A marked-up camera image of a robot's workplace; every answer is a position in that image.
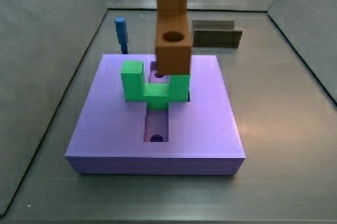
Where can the green U-shaped block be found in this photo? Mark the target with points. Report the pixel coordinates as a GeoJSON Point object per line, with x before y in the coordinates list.
{"type": "Point", "coordinates": [157, 94]}

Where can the blue peg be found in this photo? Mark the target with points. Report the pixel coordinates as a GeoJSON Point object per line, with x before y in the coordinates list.
{"type": "Point", "coordinates": [120, 24]}

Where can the brown T-shaped block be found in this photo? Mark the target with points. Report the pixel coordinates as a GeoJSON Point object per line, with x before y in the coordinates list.
{"type": "Point", "coordinates": [173, 42]}

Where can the purple base board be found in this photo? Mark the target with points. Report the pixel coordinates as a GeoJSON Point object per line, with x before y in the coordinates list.
{"type": "Point", "coordinates": [189, 140]}

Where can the dark grey block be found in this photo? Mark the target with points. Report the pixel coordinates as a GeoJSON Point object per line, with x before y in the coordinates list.
{"type": "Point", "coordinates": [214, 34]}

